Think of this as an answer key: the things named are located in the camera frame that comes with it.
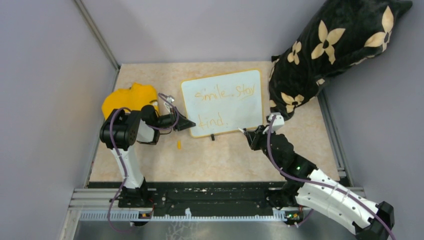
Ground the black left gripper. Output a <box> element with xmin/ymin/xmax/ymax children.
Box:
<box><xmin>153</xmin><ymin>106</ymin><xmax>196</xmax><ymax>131</ymax></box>

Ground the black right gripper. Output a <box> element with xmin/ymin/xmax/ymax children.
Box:
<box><xmin>245</xmin><ymin>124</ymin><xmax>282</xmax><ymax>169</ymax></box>

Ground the white board yellow frame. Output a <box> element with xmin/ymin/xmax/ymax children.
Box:
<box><xmin>180</xmin><ymin>69</ymin><xmax>263</xmax><ymax>138</ymax></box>

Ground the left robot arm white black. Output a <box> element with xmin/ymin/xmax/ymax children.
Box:
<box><xmin>99</xmin><ymin>104</ymin><xmax>196</xmax><ymax>207</ymax></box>

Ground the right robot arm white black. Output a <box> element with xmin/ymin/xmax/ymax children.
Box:
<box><xmin>241</xmin><ymin>125</ymin><xmax>395</xmax><ymax>240</ymax></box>

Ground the yellow cloth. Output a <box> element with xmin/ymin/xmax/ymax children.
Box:
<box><xmin>101</xmin><ymin>82</ymin><xmax>159</xmax><ymax>120</ymax></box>

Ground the black floral pillow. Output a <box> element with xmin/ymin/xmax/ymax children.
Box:
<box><xmin>268</xmin><ymin>0</ymin><xmax>413</xmax><ymax>120</ymax></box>

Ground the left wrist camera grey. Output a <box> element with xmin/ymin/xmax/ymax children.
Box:
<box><xmin>160</xmin><ymin>95</ymin><xmax>175</xmax><ymax>111</ymax></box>

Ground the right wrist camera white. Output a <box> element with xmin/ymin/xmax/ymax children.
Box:
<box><xmin>262</xmin><ymin>112</ymin><xmax>285</xmax><ymax>134</ymax></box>

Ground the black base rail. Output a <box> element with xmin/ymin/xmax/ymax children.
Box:
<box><xmin>69</xmin><ymin>180</ymin><xmax>369</xmax><ymax>227</ymax></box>

